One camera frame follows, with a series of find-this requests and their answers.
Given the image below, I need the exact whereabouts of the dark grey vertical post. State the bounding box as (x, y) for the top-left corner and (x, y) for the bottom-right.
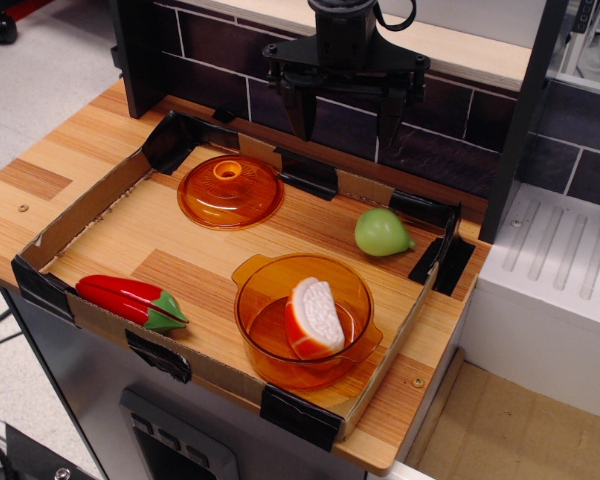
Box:
(479, 1), (569, 244)

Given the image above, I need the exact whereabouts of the black caster wheel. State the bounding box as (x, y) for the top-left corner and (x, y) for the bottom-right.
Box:
(0, 12), (18, 45)

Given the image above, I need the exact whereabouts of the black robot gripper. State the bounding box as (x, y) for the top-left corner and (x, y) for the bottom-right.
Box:
(262, 1), (431, 146)

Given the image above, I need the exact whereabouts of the green toy pear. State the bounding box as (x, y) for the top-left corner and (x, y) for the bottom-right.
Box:
(354, 208), (416, 257)

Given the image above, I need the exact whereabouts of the grey oven control panel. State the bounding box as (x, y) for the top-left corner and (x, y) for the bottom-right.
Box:
(119, 389), (240, 479)

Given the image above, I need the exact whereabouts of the red toy chili pepper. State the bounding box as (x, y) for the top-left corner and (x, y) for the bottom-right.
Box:
(76, 275), (189, 333)

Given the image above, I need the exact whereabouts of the orange transparent plastic pot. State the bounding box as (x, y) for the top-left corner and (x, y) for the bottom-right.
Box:
(232, 254), (383, 390)

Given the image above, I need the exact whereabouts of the white dish drainer sink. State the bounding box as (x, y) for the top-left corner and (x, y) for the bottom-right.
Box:
(460, 185), (600, 417)

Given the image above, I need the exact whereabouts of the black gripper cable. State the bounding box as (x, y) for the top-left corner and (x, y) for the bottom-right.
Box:
(373, 0), (418, 31)

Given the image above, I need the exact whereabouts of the orange transparent pot lid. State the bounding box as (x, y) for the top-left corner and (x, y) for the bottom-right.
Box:
(177, 155), (284, 230)

